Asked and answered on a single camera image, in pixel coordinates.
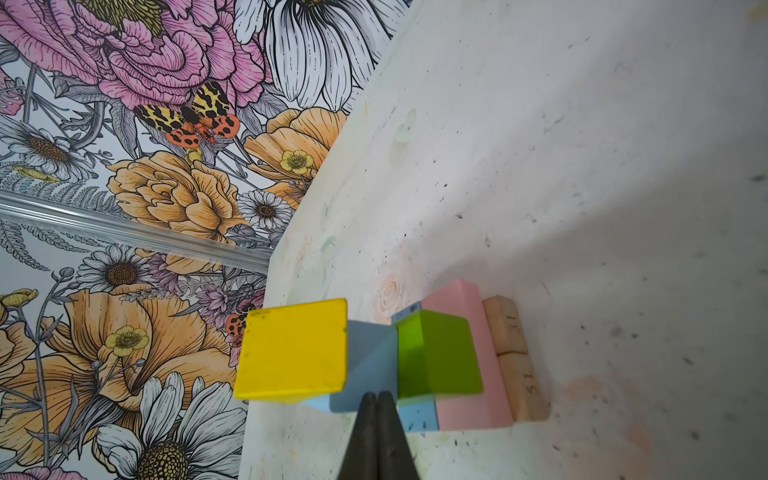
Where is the green wood block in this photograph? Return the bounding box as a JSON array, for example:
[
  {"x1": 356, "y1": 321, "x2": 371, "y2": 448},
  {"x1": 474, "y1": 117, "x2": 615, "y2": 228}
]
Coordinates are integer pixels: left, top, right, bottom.
[{"x1": 395, "y1": 310, "x2": 484, "y2": 402}]

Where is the blue long wood block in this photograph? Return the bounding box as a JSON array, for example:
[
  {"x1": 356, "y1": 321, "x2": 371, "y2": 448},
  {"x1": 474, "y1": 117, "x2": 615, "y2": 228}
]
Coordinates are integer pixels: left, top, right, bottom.
[{"x1": 391, "y1": 301, "x2": 439, "y2": 433}]

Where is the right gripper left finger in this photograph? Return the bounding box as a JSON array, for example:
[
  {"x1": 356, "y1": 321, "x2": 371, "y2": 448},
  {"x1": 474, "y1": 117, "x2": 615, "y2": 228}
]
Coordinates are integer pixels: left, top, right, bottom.
[{"x1": 337, "y1": 392, "x2": 378, "y2": 480}]

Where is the natural wood block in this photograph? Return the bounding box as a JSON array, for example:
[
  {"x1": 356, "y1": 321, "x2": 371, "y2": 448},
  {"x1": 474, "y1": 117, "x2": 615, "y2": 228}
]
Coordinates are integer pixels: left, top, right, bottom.
[
  {"x1": 498, "y1": 353, "x2": 550, "y2": 422},
  {"x1": 483, "y1": 296, "x2": 529, "y2": 355}
]

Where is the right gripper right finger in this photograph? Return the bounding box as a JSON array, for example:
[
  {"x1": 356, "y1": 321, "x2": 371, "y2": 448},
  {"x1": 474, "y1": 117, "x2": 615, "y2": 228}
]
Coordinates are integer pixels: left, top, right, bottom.
[{"x1": 376, "y1": 391, "x2": 420, "y2": 480}]

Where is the light blue small block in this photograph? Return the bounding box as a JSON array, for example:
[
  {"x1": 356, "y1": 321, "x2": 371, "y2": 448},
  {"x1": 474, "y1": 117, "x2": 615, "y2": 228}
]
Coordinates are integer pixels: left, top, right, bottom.
[{"x1": 303, "y1": 320, "x2": 398, "y2": 413}]

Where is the pink wood block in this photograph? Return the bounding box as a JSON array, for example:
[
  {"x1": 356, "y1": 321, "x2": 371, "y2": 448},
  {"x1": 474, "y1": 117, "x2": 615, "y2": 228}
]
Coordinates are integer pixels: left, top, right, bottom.
[{"x1": 421, "y1": 280, "x2": 514, "y2": 431}]

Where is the left corner aluminium post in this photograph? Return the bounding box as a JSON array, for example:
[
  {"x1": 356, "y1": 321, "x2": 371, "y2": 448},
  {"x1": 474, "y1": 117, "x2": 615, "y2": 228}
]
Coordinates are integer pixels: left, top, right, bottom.
[{"x1": 1, "y1": 191, "x2": 270, "y2": 274}]

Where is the yellow wood block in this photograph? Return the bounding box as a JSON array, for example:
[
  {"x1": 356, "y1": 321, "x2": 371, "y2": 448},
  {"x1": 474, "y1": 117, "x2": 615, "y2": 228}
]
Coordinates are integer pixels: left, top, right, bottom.
[{"x1": 233, "y1": 299, "x2": 348, "y2": 404}]

